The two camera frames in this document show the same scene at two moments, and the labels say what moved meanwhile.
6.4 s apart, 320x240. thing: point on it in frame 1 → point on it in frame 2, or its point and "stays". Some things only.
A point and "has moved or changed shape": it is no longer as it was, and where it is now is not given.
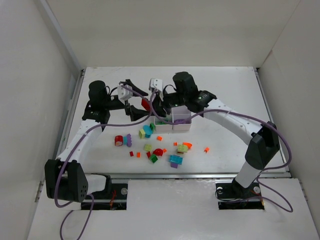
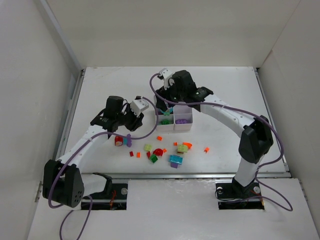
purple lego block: [180, 121] stays
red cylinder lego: [118, 140] stays
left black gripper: [127, 108] → [135, 121]
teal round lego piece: [148, 131] has moved or changed shape
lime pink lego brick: [182, 149] stays
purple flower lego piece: [129, 140] stays
